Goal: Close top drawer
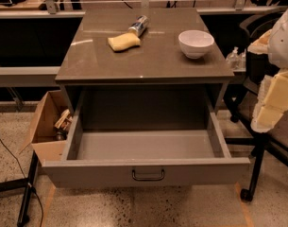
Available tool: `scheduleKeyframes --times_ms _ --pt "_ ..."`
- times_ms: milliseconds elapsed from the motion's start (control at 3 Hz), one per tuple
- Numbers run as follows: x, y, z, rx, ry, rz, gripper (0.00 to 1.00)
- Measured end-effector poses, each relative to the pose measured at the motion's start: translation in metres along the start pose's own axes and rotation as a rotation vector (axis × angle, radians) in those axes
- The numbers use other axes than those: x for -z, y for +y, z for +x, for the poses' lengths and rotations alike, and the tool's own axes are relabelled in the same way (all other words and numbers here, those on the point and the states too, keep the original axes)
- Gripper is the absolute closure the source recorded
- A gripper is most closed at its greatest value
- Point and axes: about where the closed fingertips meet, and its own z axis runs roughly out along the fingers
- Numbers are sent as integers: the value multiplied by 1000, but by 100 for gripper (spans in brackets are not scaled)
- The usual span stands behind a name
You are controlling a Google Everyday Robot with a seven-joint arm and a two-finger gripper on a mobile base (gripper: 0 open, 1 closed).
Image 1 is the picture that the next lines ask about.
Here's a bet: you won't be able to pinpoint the clear plastic bottle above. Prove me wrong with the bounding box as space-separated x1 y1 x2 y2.
226 46 239 69

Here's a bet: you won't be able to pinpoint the items inside cardboard box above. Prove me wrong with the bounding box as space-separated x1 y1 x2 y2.
54 109 73 141

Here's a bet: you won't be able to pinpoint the black metal stand leg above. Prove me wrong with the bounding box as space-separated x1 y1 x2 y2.
0 153 39 227

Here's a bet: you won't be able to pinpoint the black office chair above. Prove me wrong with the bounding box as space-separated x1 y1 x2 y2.
223 11 288 202

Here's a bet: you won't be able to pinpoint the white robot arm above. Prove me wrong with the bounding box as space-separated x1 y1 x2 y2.
248 9 288 132

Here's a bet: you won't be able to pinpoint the white ceramic bowl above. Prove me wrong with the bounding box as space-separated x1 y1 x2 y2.
178 30 214 59

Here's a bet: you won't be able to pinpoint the grey top drawer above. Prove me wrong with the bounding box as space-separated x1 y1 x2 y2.
43 89 249 188

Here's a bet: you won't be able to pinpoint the yellow sponge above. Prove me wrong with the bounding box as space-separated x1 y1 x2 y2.
108 33 141 52

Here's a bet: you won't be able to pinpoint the grey drawer cabinet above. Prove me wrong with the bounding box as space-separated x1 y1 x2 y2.
56 9 233 106

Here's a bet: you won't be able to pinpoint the black floor cable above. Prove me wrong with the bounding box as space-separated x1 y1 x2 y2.
0 123 44 227

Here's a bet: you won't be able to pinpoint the brown cardboard box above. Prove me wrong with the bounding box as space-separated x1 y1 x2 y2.
21 90 67 165

